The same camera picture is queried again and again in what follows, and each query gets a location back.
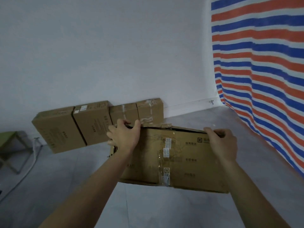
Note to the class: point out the cardboard box with white label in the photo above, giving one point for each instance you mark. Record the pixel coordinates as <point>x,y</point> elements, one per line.
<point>92,123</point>

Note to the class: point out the person's left hand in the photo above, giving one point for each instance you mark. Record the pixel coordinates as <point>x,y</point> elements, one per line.
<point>123,137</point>

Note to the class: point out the red blue white striped tarp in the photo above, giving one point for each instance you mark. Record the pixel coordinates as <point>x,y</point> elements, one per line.
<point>266,68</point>

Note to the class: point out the person's right forearm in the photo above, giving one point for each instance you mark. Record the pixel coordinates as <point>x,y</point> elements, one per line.
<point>249,194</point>

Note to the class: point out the green stool with metal legs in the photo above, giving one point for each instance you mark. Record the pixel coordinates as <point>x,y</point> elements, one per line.
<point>8,140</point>

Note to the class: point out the large taped cardboard box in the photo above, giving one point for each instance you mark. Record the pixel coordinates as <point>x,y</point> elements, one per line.
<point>185,163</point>

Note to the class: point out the person's left forearm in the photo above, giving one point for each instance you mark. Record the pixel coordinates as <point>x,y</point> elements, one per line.
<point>95,185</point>

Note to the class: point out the large plain cardboard box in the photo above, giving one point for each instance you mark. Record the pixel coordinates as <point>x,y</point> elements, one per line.
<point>59,130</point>

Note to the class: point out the person's left thumb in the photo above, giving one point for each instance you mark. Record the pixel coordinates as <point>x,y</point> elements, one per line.
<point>137,125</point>

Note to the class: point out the person's right hand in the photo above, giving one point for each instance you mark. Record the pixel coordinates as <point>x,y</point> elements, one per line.
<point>224,146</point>

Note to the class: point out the small cardboard box clear tape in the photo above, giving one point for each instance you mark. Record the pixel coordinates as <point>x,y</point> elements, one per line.
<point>123,112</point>

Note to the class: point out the small cardboard box crossed tape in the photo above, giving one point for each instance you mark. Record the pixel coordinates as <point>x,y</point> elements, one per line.
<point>149,111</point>

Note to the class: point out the person's right thumb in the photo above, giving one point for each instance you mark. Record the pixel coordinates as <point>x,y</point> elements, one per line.
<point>209,132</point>

